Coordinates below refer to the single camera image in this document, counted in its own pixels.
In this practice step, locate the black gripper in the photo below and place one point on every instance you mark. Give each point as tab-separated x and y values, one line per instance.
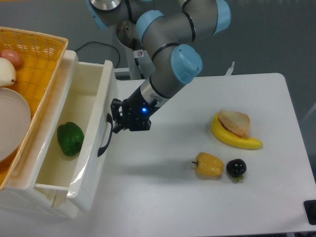
136	112

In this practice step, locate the white top drawer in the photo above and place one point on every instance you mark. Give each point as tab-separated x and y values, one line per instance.
71	169

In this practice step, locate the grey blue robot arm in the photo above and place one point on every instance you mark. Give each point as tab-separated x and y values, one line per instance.
167	42

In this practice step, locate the white drawer cabinet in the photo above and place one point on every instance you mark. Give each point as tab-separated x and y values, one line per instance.
20	192

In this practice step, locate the green bell pepper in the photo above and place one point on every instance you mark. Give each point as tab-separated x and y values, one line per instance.
70	138

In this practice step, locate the yellow woven basket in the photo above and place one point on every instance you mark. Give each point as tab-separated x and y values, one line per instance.
42	55

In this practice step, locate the beige round plate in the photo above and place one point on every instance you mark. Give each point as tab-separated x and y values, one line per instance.
15	120

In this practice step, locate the yellow bell pepper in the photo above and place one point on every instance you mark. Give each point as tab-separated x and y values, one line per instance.
208	165

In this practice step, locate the yellow banana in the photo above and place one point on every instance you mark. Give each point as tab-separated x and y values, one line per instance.
230	139

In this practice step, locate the white pear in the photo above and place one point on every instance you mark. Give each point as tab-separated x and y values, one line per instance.
7	73

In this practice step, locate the red apple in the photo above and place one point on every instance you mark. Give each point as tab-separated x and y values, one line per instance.
12	56

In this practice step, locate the toasted bread slice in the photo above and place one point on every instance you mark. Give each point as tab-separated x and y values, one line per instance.
236	122

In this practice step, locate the dark purple eggplant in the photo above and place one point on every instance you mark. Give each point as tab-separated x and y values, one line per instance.
236	168

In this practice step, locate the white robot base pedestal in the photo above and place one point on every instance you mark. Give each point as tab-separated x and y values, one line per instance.
139	62

